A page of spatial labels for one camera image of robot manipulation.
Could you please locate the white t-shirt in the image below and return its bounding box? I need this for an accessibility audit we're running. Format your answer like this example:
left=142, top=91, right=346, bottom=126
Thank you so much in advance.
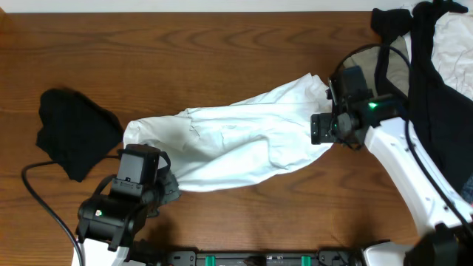
left=123, top=74, right=331, bottom=192

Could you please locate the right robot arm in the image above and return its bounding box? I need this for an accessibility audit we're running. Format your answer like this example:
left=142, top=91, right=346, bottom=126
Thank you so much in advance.
left=310, top=66, right=472, bottom=265

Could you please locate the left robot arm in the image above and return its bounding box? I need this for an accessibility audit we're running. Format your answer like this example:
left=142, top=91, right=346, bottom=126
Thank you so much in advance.
left=72, top=144, right=181, bottom=265

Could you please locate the beige garment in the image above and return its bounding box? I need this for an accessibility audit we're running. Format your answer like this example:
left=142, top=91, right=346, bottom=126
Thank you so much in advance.
left=342, top=47, right=409, bottom=100

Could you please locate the folded black cloth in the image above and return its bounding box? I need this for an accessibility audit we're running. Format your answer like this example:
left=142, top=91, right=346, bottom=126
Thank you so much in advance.
left=36, top=88, right=124, bottom=183

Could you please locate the black garment in pile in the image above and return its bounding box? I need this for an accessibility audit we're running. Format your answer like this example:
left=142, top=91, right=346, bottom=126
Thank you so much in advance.
left=371, top=1, right=472, bottom=192

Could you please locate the white wrinkled garment in pile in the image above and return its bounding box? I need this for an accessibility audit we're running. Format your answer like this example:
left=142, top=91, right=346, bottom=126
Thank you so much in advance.
left=431, top=7, right=472, bottom=100

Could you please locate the grey cloth with red tag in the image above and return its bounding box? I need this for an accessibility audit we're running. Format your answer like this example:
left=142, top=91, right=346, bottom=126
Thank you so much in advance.
left=461, top=176, right=473, bottom=205

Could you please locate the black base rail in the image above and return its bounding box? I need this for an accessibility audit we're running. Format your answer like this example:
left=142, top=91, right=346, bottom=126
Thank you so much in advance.
left=125, top=239, right=365, bottom=266

